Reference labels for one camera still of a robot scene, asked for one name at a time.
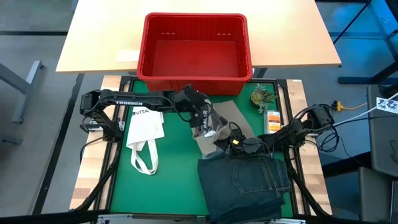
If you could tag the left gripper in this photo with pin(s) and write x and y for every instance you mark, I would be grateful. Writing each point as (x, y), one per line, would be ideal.
(189, 102)

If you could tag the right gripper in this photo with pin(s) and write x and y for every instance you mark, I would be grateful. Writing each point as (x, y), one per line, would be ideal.
(245, 146)

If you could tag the khaki garment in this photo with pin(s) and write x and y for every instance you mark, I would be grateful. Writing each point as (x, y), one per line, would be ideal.
(233, 115)

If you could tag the dark blue denim jeans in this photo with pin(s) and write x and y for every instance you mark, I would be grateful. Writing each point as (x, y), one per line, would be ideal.
(242, 186)

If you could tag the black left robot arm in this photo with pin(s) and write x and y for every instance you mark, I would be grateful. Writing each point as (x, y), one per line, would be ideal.
(130, 101)

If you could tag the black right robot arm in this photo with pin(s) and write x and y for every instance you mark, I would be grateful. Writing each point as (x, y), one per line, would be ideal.
(298, 130)

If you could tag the large red plastic laundry bin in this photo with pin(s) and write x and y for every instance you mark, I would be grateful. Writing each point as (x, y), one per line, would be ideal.
(192, 56)

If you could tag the black printed garment label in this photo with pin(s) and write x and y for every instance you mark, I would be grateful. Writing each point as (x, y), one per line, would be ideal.
(205, 124)

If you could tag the cream folded cloth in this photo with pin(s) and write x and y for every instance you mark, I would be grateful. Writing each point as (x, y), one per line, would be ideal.
(146, 124)

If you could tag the potted succulent plant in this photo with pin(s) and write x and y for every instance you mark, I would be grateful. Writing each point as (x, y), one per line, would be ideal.
(262, 98)

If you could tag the wooden table top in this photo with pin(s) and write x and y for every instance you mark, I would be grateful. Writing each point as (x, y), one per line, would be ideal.
(90, 174)
(311, 161)

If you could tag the light wood table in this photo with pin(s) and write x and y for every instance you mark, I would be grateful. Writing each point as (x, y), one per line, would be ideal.
(280, 31)

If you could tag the black floor bar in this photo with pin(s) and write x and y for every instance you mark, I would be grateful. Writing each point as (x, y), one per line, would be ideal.
(56, 149)

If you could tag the grey metal table leg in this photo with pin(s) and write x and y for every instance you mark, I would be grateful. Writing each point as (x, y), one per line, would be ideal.
(25, 84)

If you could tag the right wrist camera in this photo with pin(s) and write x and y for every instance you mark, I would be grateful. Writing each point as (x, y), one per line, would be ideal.
(253, 145)

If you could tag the black table edge rail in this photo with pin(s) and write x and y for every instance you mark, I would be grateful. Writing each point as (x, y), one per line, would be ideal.
(155, 215)

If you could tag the black floor frame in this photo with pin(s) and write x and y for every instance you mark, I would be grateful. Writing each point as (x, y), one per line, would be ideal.
(385, 40)

